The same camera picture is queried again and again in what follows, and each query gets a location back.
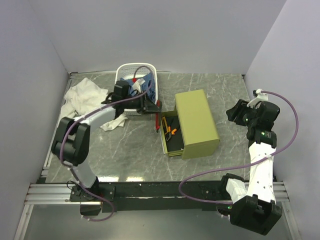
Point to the white cloth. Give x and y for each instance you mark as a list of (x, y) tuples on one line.
[(84, 98)]

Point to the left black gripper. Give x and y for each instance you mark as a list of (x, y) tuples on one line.
[(152, 108)]

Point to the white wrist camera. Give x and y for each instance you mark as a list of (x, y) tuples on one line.
[(259, 96), (138, 84)]

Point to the olive green metal drawer box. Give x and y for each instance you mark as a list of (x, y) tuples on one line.
[(198, 128)]

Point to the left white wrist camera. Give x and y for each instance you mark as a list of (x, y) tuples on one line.
[(138, 84)]

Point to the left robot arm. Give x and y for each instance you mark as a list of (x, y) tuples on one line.
[(72, 138)]

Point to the orange handled pliers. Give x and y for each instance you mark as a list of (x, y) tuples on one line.
[(170, 131)]

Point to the white plastic perforated basket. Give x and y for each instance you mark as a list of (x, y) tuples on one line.
[(135, 70)]

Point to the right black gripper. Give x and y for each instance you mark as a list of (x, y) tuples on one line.
[(238, 110)]

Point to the aluminium frame rail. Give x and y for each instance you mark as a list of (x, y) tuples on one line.
[(60, 194)]

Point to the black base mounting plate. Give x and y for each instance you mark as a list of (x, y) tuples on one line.
[(149, 196)]

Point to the blue checkered cloth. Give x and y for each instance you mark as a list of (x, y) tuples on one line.
[(149, 81)]

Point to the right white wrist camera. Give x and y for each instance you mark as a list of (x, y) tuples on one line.
[(259, 96)]

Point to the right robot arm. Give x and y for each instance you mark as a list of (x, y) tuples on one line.
[(254, 204)]

